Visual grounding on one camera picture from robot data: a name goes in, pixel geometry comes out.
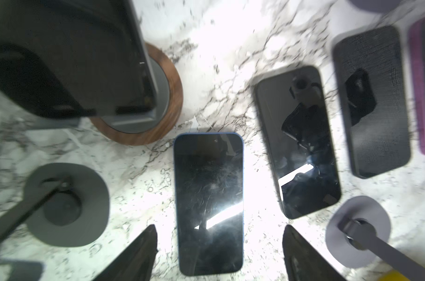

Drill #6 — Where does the dark grey round phone stand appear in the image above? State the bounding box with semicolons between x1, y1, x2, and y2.
0;163;110;248

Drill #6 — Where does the phone with reflective screen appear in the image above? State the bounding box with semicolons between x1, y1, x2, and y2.
333;26;410;179

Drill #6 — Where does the wooden base phone stand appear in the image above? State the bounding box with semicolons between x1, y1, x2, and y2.
90;43;183;146

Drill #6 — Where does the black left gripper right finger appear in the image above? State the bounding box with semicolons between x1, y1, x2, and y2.
283;225;346;281

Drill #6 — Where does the bamboo steamer basket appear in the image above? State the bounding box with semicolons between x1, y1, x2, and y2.
377;270;410;281

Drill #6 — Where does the purple stand back right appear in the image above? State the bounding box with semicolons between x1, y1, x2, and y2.
349;0;402;14

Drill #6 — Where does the purple front phone stand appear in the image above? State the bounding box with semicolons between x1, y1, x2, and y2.
325;196;425;281

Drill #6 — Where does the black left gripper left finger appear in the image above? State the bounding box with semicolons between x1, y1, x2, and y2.
94;224;157;281

